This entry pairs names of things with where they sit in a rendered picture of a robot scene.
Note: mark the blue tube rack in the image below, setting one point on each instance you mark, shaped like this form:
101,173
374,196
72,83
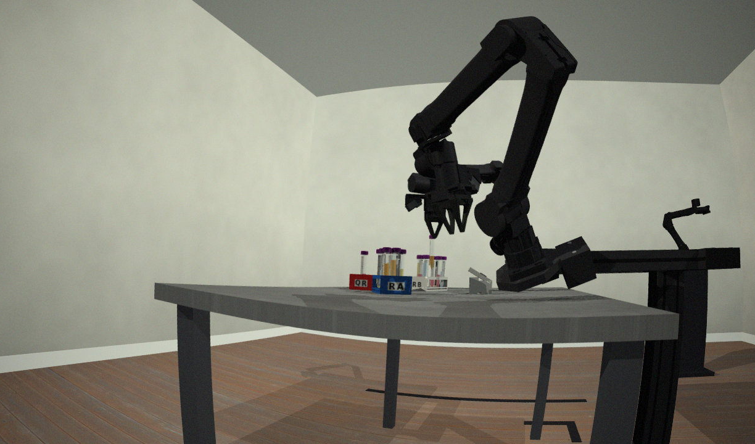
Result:
400,285

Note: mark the white done button panel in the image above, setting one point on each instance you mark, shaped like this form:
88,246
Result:
479,287

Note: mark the red lego brick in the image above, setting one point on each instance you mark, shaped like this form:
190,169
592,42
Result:
360,282

